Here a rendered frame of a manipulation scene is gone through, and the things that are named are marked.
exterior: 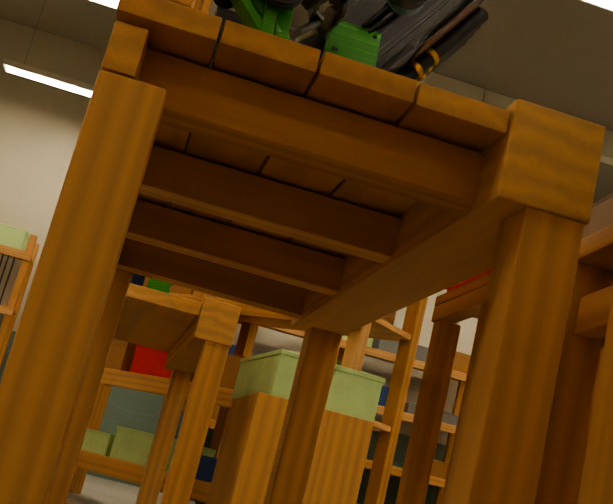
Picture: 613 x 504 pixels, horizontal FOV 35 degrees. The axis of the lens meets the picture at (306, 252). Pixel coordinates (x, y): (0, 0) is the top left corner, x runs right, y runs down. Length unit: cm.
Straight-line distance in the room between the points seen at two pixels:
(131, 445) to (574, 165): 421
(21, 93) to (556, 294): 1036
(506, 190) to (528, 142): 8
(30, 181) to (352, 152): 986
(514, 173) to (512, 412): 32
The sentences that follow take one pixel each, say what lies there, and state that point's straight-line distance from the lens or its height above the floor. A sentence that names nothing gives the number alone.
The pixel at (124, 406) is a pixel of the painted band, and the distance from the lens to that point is 1079.
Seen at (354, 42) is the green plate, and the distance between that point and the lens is 210.
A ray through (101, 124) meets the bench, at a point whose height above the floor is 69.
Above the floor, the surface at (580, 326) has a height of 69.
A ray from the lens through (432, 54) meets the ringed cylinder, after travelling 237.
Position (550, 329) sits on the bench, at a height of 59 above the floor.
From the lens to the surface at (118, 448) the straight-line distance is 544.
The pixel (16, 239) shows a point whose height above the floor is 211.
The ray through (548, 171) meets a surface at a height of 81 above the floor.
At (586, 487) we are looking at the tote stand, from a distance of 125.
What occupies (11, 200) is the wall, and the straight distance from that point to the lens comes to 1114.
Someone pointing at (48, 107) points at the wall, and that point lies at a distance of 1142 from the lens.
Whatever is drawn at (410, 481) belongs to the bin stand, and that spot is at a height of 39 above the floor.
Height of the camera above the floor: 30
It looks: 14 degrees up
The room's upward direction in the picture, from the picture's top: 14 degrees clockwise
